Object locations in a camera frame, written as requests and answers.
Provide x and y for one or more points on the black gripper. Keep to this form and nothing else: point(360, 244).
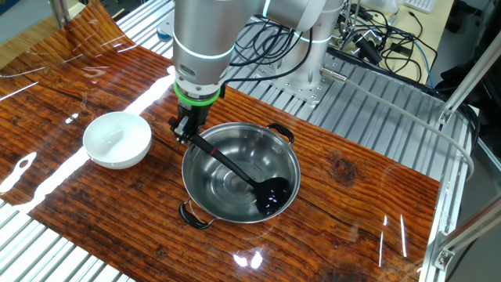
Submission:
point(195, 113)

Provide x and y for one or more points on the black ladle with red band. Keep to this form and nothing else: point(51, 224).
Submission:
point(270, 196)

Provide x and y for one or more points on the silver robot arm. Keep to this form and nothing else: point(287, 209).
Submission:
point(203, 31)

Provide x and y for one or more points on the white ceramic bowl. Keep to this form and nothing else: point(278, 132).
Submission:
point(117, 141)

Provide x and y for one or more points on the glossy wood grain mat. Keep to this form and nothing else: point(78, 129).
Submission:
point(117, 215)

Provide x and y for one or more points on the white keyboard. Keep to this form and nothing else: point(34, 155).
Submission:
point(420, 4)

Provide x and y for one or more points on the beige wooden desk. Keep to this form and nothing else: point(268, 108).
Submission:
point(442, 23)

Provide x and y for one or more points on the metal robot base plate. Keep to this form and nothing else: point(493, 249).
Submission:
point(309, 94)

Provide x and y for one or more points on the aluminium frame post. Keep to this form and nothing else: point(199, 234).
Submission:
point(59, 11)

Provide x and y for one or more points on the aluminium frame strut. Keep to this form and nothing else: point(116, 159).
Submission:
point(469, 78)
point(469, 231)

